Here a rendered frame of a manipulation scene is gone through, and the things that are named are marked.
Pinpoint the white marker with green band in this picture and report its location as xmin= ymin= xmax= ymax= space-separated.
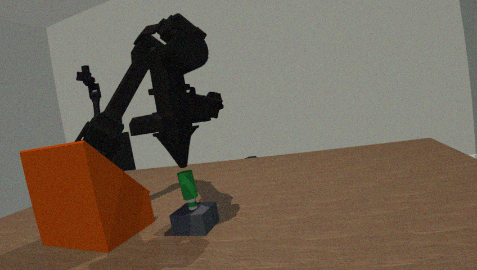
xmin=187 ymin=198 xmax=197 ymax=210

